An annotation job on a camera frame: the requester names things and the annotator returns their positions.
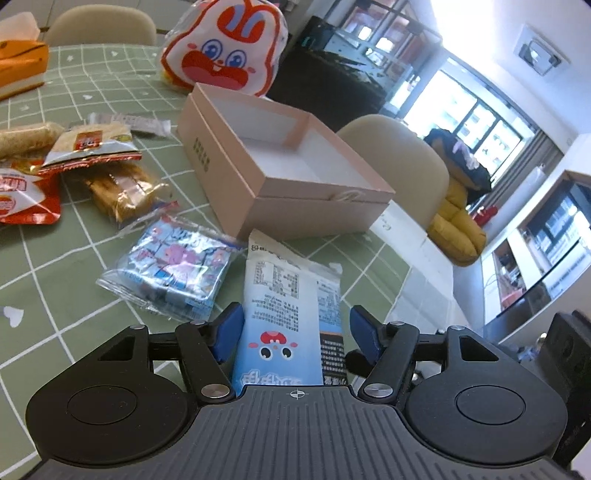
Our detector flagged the yellow sofa with cushions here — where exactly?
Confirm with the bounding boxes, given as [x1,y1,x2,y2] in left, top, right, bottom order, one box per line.
[427,178,488,266]

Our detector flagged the black aquarium cabinet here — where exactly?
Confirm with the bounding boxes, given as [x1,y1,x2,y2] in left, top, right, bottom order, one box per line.
[268,16,389,114]

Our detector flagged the red snack packet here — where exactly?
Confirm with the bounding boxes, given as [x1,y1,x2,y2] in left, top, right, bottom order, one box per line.
[0,167,62,225]

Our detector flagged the blue candy packet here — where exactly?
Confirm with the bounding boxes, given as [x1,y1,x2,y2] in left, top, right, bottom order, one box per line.
[96,215,247,322]

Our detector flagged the pink cardboard box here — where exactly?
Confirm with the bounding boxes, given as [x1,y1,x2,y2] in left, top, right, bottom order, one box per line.
[177,82,396,241]

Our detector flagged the thin grey snack packet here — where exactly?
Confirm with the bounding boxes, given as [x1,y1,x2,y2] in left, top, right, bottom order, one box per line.
[88,112,171,138]

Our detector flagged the clear brown bread packet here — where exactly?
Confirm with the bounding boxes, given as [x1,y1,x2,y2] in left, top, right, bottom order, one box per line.
[82,161,178,227]

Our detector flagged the orange tissue box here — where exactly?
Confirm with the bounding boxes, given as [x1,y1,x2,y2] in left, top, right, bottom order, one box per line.
[0,21,50,101]

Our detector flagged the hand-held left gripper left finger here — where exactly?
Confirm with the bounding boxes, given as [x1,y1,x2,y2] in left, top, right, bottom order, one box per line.
[95,302,245,402]

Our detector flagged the green checked tablecloth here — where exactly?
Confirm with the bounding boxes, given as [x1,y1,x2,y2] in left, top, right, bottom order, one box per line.
[0,45,416,467]

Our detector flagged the black television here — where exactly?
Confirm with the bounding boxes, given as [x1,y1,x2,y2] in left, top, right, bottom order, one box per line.
[517,180,591,301]

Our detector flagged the light blue snack packet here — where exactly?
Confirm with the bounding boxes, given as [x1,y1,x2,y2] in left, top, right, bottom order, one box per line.
[231,229,346,388]

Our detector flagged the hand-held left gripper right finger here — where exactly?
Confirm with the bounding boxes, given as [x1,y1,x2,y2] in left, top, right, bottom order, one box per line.
[348,305,505,404]

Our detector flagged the beige chair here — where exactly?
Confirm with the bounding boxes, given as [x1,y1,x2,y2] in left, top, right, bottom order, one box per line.
[336,114,451,232]
[44,4,158,47]

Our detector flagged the white ceiling fixture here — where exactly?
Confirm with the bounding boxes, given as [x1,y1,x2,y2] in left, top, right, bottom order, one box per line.
[512,23,571,77]

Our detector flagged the white and red bunny bag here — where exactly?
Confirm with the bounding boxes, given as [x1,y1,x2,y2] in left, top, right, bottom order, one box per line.
[159,0,289,97]

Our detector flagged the dark clothing pile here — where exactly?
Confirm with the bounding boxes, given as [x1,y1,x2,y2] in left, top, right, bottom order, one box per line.
[424,128,494,190]

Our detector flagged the yellow pastry packet red label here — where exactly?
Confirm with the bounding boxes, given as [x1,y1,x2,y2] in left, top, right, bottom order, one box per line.
[39,124,143,175]

